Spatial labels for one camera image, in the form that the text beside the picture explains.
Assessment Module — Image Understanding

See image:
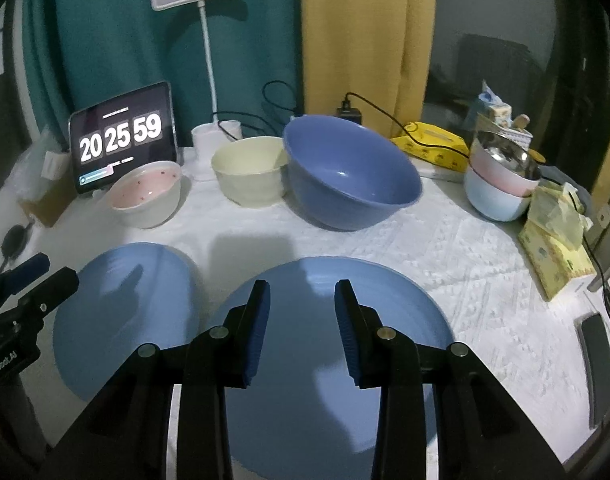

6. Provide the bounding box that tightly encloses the large blue plate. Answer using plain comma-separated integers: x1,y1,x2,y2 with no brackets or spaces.
205,256,456,478

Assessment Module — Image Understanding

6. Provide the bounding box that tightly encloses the black charger cable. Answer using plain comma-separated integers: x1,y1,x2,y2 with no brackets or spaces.
344,92,470,155

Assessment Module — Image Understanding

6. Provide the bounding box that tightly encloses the blue and white packet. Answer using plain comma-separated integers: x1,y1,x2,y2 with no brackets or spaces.
475,80,532,136

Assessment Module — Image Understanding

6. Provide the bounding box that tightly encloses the black lamp cable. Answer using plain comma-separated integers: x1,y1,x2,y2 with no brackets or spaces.
212,110,286,137

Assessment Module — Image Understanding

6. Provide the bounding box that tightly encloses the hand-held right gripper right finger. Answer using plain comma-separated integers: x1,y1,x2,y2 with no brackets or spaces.
334,279,568,480

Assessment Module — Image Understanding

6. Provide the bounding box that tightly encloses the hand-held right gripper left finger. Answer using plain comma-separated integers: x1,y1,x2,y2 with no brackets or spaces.
40,279,272,480

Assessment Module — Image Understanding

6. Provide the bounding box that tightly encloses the stainless steel bowl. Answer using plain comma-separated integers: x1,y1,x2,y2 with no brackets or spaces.
475,130,543,181

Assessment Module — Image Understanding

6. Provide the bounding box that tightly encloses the tablet with clock display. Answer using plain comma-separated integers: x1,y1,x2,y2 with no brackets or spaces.
69,81,184,195

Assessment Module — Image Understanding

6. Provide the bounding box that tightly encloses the black looped cable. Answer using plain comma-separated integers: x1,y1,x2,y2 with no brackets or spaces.
262,80,306,120

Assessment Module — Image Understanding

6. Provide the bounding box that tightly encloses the cardboard box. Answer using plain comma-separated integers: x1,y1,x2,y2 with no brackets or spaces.
17,170,76,229

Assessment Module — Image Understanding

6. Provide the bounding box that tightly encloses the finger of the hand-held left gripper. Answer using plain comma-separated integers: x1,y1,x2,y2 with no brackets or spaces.
0,252,52,306
0,267,80,331

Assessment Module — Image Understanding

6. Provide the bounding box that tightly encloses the yellow plastic packet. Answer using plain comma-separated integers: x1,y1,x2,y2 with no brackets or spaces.
528,182,588,246

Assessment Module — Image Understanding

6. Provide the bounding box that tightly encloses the cream bowl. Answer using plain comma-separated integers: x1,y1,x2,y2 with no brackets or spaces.
211,136,290,207

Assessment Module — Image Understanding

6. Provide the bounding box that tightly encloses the teal curtain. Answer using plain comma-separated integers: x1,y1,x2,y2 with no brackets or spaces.
22,0,306,161

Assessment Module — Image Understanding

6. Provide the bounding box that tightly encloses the pink strawberry pattern bowl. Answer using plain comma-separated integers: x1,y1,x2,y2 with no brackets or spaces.
107,161,182,230

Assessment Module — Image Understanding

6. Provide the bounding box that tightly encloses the thin black cable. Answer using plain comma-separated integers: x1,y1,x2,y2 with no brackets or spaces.
572,192,610,317

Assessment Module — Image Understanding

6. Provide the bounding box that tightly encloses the small white box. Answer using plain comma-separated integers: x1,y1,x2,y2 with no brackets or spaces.
42,150,72,181

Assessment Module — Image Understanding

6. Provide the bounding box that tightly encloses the yellow tissue box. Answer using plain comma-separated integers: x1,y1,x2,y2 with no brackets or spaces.
518,222,597,302

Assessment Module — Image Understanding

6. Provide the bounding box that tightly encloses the flat black phone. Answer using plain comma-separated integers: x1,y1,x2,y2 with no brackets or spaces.
576,311,610,429

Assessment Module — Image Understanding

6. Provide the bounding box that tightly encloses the yellow curtain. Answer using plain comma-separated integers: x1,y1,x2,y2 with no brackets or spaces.
300,0,438,133

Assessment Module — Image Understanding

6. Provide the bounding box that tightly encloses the black round pouch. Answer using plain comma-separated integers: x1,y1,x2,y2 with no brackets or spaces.
0,225,32,262

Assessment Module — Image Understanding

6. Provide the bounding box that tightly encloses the metal cup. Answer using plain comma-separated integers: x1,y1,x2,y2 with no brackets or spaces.
588,180,610,292

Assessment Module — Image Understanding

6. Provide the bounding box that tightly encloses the small blue plate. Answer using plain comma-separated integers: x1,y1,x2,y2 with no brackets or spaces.
52,242,201,403

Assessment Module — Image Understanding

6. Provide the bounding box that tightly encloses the white textured tablecloth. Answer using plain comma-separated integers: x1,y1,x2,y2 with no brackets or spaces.
35,147,606,480

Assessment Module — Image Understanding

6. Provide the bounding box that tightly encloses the large blue bowl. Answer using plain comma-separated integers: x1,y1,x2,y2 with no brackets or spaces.
282,115,423,232

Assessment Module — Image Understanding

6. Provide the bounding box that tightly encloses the yellow cloth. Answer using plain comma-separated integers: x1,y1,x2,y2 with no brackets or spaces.
390,121,472,171

